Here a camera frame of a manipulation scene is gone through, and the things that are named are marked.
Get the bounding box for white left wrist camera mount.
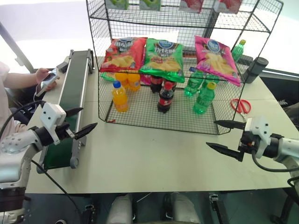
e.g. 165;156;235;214
40;102;67;146

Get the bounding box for white metal frame post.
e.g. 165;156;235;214
0;21;36;73

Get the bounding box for person's hand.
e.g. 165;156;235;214
35;67;58;92

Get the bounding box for black floor cable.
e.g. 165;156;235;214
31;159;84;220

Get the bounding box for pink potato chip bag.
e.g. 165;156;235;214
194;35;242;87

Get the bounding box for red potato chip bag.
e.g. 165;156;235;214
100;36;147;73

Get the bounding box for red handled scissors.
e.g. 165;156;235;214
230;98;252;114

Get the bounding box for green soda bottle yellow cap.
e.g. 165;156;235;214
231;39;247;63
192;82;216;115

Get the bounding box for black cylinder device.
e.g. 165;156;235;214
245;56;269;84

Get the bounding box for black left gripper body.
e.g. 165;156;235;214
55;122;72;142

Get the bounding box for green potato chip bag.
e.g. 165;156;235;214
138;38;186;84

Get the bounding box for black wire rack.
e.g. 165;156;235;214
85;0;284;136

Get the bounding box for grey rounded leg shape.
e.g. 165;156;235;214
163;191;202;224
106;193;135;224

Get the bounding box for person's pink clothed body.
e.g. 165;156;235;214
0;61;29;140

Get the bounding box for orange soda bottle blue cap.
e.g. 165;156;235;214
112;80;129;113

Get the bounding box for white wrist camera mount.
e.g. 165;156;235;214
244;116;272;159
40;102;67;146

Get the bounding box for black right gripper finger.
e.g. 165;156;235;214
214;119;246;130
206;142;244;162

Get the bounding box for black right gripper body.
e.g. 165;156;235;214
237;131;256;154

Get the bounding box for pink snack bag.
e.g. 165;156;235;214
140;74;153;85

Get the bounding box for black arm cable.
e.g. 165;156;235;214
251;149;299;173
0;100;46;140

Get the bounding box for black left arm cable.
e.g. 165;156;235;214
0;100;46;140

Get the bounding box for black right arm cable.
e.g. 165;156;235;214
251;149;299;173

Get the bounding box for green snack bag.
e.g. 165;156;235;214
139;0;162;12
106;0;129;11

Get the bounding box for white smartphone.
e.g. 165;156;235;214
35;69;60;97

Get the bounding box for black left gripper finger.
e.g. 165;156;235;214
73;123;98;141
66;107;84;117

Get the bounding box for black table bracket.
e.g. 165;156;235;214
208;193;231;224

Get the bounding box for red snack bag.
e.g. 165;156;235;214
213;0;242;15
179;0;204;14

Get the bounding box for cola bottle red cap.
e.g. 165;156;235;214
157;81;176;114

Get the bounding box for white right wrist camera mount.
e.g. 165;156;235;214
244;116;272;159

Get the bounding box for green conveyor belt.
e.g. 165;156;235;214
36;49;94;174

